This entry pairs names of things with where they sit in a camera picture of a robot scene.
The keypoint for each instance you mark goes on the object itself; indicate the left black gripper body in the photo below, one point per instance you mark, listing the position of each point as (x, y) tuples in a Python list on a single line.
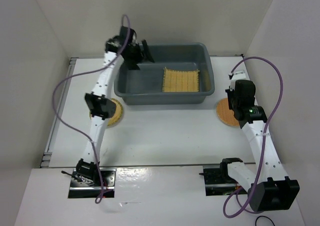
[(135, 54)]

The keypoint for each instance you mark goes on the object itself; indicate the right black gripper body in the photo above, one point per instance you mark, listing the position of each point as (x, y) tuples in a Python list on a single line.
[(232, 99)]

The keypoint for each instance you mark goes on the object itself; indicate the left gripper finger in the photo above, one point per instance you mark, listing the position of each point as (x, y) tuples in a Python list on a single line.
[(132, 65), (146, 52)]

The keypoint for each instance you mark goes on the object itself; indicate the square bamboo mat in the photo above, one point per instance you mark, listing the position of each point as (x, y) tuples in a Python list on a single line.
[(180, 81)]

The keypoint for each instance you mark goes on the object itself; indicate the round yellow bamboo tray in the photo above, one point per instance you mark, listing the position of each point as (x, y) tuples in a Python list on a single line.
[(116, 112)]

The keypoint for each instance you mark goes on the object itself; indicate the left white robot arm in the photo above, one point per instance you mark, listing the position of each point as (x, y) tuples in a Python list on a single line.
[(122, 49)]

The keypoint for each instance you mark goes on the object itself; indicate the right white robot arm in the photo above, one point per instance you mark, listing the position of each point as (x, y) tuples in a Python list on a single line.
[(270, 188)]

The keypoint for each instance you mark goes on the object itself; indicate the grey plastic bin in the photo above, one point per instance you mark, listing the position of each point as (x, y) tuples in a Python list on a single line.
[(145, 85)]

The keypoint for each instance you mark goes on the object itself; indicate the round orange woven tray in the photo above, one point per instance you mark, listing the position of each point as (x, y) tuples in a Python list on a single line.
[(225, 114)]

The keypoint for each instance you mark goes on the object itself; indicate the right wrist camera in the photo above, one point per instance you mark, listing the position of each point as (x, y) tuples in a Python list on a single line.
[(234, 76)]

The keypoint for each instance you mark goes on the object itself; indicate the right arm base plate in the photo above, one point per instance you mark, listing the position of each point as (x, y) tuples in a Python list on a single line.
[(216, 180)]

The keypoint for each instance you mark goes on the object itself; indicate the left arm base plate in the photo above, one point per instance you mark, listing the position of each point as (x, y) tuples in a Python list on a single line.
[(81, 188)]

